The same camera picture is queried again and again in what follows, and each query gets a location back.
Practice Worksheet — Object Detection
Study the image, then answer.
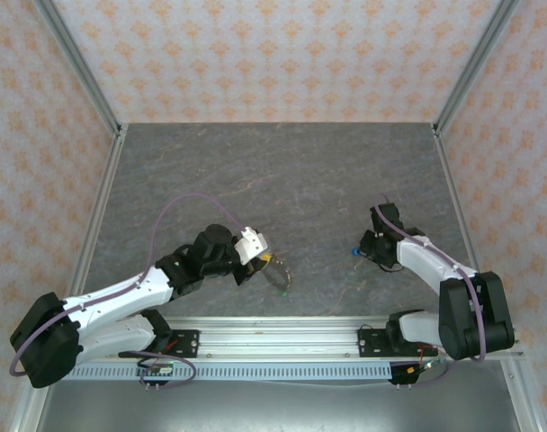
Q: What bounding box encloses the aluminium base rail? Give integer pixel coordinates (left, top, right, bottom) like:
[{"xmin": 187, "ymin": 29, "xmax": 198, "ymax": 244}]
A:
[{"xmin": 70, "ymin": 316, "xmax": 525, "ymax": 362}]

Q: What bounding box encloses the aluminium frame post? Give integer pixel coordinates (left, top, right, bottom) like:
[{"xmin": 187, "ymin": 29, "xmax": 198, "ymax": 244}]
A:
[
  {"xmin": 32, "ymin": 0, "xmax": 123, "ymax": 137},
  {"xmin": 433, "ymin": 0, "xmax": 522, "ymax": 137}
]

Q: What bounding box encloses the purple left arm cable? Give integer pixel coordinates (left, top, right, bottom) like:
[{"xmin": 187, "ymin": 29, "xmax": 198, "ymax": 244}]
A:
[{"xmin": 8, "ymin": 193, "xmax": 250, "ymax": 392}]

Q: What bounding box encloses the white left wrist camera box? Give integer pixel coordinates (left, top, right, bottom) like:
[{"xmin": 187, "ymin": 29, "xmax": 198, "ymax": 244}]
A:
[{"xmin": 232, "ymin": 227, "xmax": 270, "ymax": 266}]

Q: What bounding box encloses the grey metal panel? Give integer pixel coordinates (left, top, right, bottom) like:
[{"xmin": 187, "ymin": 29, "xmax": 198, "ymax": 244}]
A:
[{"xmin": 34, "ymin": 380, "xmax": 522, "ymax": 432}]

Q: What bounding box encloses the slotted grey cable duct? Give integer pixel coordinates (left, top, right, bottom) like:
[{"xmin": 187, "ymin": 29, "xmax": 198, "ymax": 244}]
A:
[{"xmin": 52, "ymin": 363, "xmax": 394, "ymax": 382}]

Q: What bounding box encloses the aluminium table side rail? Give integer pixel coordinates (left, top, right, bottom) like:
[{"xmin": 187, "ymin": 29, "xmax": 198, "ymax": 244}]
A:
[
  {"xmin": 433, "ymin": 125, "xmax": 499, "ymax": 324},
  {"xmin": 70, "ymin": 125, "xmax": 129, "ymax": 325}
]

